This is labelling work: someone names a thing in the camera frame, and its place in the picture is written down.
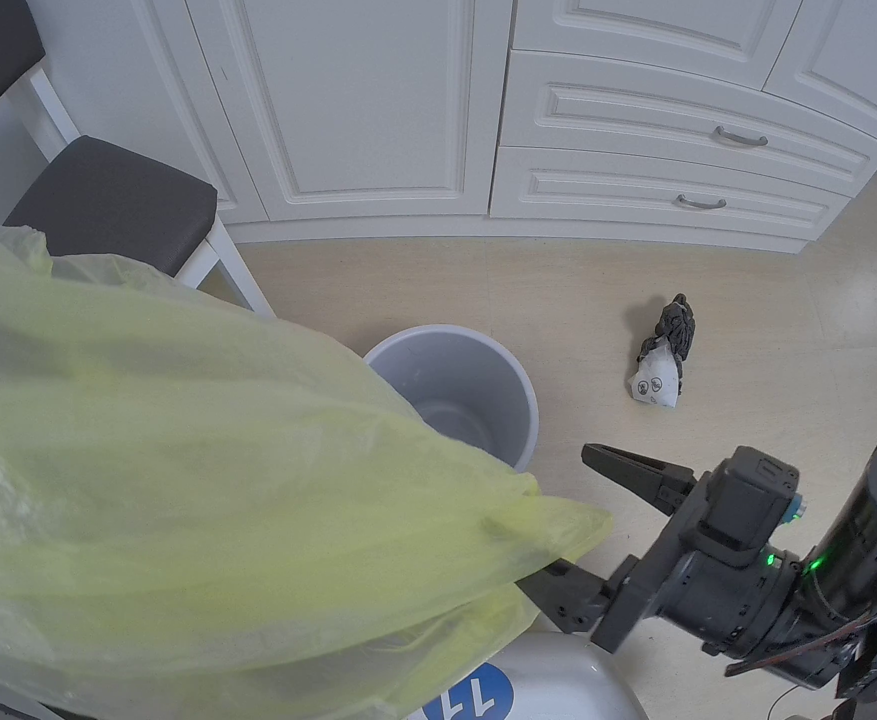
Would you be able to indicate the white wardrobe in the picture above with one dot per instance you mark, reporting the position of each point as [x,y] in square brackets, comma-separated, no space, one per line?
[371,64]

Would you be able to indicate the yellow plastic bag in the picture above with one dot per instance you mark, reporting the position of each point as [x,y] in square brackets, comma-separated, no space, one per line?
[183,439]

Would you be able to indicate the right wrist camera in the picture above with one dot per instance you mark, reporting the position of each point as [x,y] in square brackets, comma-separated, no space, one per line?
[750,499]

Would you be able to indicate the white trash bin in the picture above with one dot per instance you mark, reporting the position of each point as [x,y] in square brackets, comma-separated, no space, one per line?
[487,376]

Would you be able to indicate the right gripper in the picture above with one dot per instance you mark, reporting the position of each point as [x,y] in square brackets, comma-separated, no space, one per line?
[716,597]

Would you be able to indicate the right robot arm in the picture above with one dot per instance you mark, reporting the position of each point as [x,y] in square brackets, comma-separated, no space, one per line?
[870,522]

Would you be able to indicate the white chair with grey seat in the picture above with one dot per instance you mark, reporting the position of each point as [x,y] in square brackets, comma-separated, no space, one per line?
[108,192]

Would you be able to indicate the crumpled black plastic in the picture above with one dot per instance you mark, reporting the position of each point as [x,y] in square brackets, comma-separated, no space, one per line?
[677,323]

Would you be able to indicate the white printed wrapper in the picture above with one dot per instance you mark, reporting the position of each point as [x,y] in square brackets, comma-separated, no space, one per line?
[656,381]

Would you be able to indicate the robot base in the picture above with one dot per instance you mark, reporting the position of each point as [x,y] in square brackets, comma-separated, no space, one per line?
[573,679]

